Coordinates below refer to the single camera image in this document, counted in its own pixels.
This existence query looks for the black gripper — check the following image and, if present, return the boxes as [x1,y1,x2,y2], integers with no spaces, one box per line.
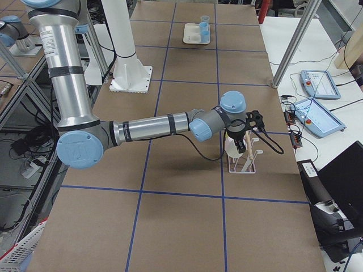
[226,121,246,154]

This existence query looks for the pale green plastic cup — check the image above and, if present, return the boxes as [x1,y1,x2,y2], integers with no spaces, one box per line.
[225,137,244,159]

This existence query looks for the blue plastic cup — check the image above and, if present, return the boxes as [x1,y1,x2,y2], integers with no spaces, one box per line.
[199,22,210,44]
[200,15,210,24]

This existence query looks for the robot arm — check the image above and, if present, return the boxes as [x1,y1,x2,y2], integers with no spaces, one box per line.
[25,1,246,169]

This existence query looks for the near blue teach pendant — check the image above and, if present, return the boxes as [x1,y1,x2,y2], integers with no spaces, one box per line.
[290,97,346,138]

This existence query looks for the blue teach pendant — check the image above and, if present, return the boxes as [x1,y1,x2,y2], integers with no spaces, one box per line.
[290,97,346,138]
[300,70,341,100]

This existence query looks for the far blue teach pendant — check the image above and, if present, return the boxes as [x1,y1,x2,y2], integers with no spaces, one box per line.
[300,70,341,100]

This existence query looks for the black laptop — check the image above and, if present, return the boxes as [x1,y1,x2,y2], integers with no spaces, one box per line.
[318,141,362,225]

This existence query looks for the cream plastic tray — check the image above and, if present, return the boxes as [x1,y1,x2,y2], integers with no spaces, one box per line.
[183,23,210,45]

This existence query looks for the red cylinder object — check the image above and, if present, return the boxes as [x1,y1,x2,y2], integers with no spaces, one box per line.
[258,0,271,24]

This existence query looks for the white perforated basket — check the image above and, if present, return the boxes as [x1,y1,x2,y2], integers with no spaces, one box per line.
[1,219,48,272]

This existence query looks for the white wire cup rack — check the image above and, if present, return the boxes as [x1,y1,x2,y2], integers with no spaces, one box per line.
[227,131,263,174]

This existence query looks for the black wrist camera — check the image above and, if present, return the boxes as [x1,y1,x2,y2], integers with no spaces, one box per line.
[246,110,265,132]

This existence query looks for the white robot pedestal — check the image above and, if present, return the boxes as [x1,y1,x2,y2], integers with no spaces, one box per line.
[83,1,153,93]

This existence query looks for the aluminium frame post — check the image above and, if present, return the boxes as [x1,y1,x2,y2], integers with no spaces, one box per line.
[271,0,322,89]

